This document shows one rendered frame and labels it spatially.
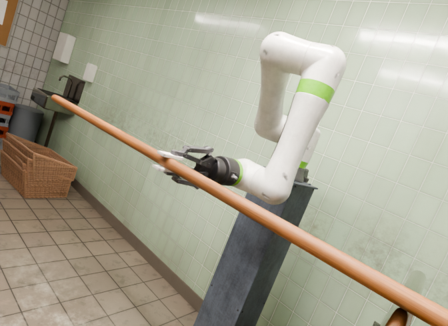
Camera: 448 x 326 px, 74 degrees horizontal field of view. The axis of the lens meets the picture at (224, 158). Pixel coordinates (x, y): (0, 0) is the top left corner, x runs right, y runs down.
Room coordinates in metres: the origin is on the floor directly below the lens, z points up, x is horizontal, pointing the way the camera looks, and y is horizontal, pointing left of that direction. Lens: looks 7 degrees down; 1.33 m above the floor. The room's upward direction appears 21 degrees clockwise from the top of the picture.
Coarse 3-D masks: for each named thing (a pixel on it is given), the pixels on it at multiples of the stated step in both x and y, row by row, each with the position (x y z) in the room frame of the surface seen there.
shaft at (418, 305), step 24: (96, 120) 0.98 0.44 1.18; (144, 144) 0.82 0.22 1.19; (168, 168) 0.73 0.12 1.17; (216, 192) 0.63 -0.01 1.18; (264, 216) 0.55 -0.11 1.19; (288, 240) 0.52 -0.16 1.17; (312, 240) 0.50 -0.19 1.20; (336, 264) 0.46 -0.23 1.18; (360, 264) 0.45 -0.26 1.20; (384, 288) 0.42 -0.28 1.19; (408, 288) 0.41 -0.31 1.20; (408, 312) 0.40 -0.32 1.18; (432, 312) 0.38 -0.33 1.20
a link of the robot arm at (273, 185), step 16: (304, 96) 0.95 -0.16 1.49; (304, 112) 0.94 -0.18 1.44; (320, 112) 0.94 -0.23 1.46; (288, 128) 0.95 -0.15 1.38; (304, 128) 0.93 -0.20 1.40; (288, 144) 0.93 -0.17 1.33; (304, 144) 0.94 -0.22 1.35; (272, 160) 0.94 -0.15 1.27; (288, 160) 0.92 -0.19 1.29; (256, 176) 0.95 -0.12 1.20; (272, 176) 0.92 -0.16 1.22; (288, 176) 0.91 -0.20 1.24; (256, 192) 0.94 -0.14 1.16; (272, 192) 0.90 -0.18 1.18; (288, 192) 0.92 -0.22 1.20
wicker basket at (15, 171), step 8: (8, 160) 2.77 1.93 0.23; (8, 168) 2.78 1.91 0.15; (16, 168) 2.66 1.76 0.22; (8, 176) 2.80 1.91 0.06; (16, 176) 2.68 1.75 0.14; (24, 176) 2.57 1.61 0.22; (16, 184) 2.71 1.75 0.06; (24, 184) 2.59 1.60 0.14; (24, 192) 2.61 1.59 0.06; (32, 192) 2.78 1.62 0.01; (40, 192) 2.73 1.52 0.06; (48, 192) 2.79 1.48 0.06
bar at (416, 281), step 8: (416, 272) 0.65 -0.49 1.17; (408, 280) 0.58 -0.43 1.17; (416, 280) 0.58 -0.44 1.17; (424, 280) 0.62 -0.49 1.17; (416, 288) 0.53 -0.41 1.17; (392, 312) 0.39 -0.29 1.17; (400, 312) 0.40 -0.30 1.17; (384, 320) 0.37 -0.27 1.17; (392, 320) 0.36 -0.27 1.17; (400, 320) 0.37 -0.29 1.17; (408, 320) 0.39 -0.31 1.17
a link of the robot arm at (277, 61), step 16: (272, 48) 1.00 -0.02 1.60; (288, 48) 0.98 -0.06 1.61; (304, 48) 0.97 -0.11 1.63; (272, 64) 1.02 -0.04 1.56; (288, 64) 1.00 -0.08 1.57; (272, 80) 1.09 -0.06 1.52; (272, 96) 1.16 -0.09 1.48; (272, 112) 1.23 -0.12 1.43; (256, 128) 1.35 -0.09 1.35; (272, 128) 1.30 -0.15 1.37
